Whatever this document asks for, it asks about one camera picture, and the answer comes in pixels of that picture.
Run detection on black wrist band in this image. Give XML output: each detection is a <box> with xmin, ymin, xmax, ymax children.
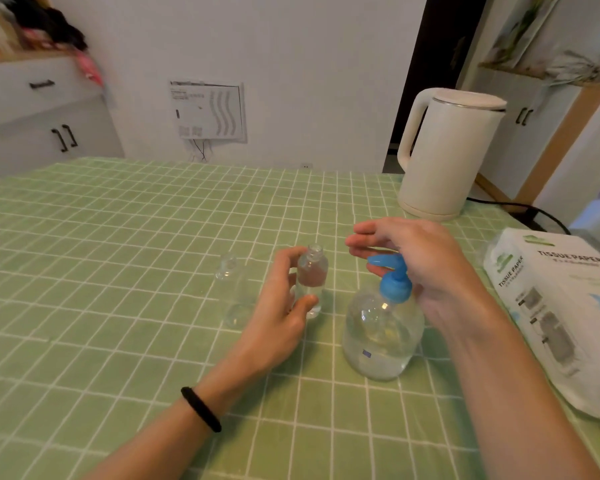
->
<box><xmin>181</xmin><ymin>386</ymin><xmax>223</xmax><ymax>433</ymax></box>

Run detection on cream electric kettle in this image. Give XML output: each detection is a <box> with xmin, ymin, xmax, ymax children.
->
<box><xmin>396</xmin><ymin>87</ymin><xmax>509</xmax><ymax>221</ymax></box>

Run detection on person's right forearm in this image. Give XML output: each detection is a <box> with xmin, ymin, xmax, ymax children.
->
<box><xmin>445</xmin><ymin>309</ymin><xmax>600</xmax><ymax>480</ymax></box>

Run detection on white wall panel cover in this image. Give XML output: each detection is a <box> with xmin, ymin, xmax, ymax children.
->
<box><xmin>168</xmin><ymin>79</ymin><xmax>247</xmax><ymax>143</ymax></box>

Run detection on leaning framed picture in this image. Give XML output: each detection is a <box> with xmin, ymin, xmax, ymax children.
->
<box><xmin>485</xmin><ymin>0</ymin><xmax>563</xmax><ymax>69</ymax></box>

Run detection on person's left hand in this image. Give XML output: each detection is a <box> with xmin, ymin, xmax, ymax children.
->
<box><xmin>229</xmin><ymin>246</ymin><xmax>320</xmax><ymax>381</ymax></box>

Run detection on crumpled grey paper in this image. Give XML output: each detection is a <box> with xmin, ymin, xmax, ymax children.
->
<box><xmin>542</xmin><ymin>50</ymin><xmax>600</xmax><ymax>87</ymax></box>

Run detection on white tissue paper pack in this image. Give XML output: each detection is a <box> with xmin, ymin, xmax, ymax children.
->
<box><xmin>482</xmin><ymin>227</ymin><xmax>600</xmax><ymax>435</ymax></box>

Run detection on person's right hand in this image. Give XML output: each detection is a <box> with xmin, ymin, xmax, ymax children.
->
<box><xmin>345</xmin><ymin>217</ymin><xmax>503</xmax><ymax>341</ymax></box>

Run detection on small clear plastic bottle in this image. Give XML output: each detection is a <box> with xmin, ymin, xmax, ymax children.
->
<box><xmin>295</xmin><ymin>243</ymin><xmax>329</xmax><ymax>321</ymax></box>
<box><xmin>215</xmin><ymin>252</ymin><xmax>255</xmax><ymax>331</ymax></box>

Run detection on black power cable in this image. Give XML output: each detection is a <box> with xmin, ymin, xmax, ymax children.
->
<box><xmin>465</xmin><ymin>197</ymin><xmax>572</xmax><ymax>235</ymax></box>

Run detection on person's left forearm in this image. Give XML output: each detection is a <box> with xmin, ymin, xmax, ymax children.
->
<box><xmin>87</xmin><ymin>352</ymin><xmax>271</xmax><ymax>480</ymax></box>

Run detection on white door wooden side cabinet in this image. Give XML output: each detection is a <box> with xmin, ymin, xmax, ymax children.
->
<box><xmin>475</xmin><ymin>62</ymin><xmax>600</xmax><ymax>207</ymax></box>

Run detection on green checked tablecloth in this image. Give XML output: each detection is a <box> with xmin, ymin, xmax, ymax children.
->
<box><xmin>0</xmin><ymin>157</ymin><xmax>600</xmax><ymax>480</ymax></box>

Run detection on large clear bottle blue pump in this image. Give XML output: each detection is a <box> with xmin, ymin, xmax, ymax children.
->
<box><xmin>341</xmin><ymin>253</ymin><xmax>426</xmax><ymax>381</ymax></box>

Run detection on thin loose wall wires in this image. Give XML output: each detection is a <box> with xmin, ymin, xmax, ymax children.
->
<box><xmin>187</xmin><ymin>138</ymin><xmax>211</xmax><ymax>163</ymax></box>

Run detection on wooden top white cabinet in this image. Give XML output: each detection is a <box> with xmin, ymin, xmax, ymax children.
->
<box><xmin>0</xmin><ymin>47</ymin><xmax>126</xmax><ymax>185</ymax></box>

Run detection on black hanging item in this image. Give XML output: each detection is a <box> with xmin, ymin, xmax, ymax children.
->
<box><xmin>9</xmin><ymin>0</ymin><xmax>89</xmax><ymax>51</ymax></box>

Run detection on pink hanging item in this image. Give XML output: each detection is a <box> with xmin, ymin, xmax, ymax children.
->
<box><xmin>19</xmin><ymin>27</ymin><xmax>105</xmax><ymax>88</ymax></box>

